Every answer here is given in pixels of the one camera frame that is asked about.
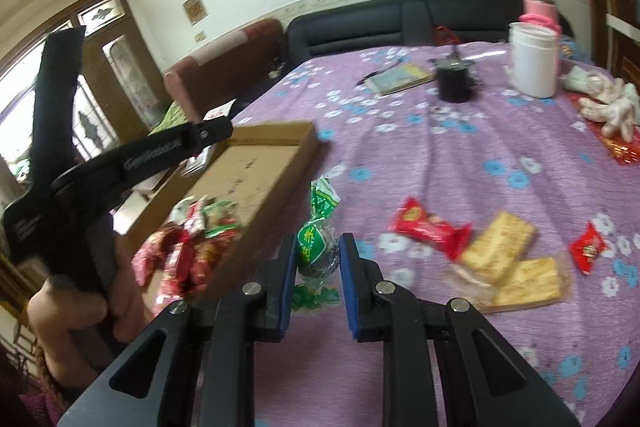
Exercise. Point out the yellow green notebook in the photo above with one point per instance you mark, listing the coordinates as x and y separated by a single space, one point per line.
400 78

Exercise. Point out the red snack packet with figure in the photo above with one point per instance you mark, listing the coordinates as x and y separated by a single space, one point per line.
425 224

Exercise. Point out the red foil snack packet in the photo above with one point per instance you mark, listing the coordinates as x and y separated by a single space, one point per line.
207 264

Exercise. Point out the dark red shiny snack packet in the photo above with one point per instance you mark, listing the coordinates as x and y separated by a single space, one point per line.
172 257

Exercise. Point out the shallow cardboard box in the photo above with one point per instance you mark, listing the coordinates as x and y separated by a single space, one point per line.
260 167

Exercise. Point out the green patterned blanket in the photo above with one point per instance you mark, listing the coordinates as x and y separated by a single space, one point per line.
167 119

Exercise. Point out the person's purple patterned clothing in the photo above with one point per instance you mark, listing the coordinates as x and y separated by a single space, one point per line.
35 407

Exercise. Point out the wall socket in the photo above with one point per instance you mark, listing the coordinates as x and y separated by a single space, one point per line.
199 36

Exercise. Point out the black pen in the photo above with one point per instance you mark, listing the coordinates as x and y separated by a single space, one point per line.
370 76

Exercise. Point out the white and red snack packet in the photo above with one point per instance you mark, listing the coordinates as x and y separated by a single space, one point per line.
192 209

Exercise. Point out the purple floral tablecloth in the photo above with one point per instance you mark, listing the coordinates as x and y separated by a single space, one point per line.
450 157

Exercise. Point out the white plastic jar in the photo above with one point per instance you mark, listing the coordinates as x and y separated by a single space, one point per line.
532 62

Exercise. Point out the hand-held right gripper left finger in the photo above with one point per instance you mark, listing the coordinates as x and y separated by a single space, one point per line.
285 287

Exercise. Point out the pink thermos bottle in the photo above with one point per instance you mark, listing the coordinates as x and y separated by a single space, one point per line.
540 9

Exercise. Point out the black cup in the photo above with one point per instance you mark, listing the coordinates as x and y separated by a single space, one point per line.
452 84

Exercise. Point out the small red snack packet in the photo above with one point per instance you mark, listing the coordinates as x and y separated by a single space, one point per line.
590 249

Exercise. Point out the yellow cracker packet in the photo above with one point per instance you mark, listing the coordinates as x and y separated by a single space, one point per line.
495 242
530 282

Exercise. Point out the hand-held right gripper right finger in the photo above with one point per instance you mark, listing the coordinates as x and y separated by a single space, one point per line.
350 292

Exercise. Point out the wooden glass door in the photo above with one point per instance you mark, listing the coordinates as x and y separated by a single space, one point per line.
125 72

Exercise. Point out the green candy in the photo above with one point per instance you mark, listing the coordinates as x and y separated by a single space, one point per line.
320 252

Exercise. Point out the small wall plaque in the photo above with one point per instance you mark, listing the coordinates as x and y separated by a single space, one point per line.
195 9

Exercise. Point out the red envelope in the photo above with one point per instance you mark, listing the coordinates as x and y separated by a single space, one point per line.
625 152

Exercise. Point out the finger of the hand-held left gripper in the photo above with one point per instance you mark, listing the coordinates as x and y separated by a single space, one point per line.
215 132

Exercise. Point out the brown armchair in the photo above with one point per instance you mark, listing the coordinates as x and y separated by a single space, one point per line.
225 67

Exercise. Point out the white gloves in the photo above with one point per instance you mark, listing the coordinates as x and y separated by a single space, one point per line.
610 107

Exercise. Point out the person's left forearm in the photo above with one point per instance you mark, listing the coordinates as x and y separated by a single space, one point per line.
65 367

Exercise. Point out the black leather sofa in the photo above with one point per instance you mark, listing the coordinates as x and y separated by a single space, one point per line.
360 27

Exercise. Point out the person's left hand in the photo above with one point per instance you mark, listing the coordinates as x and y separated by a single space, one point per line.
70 312

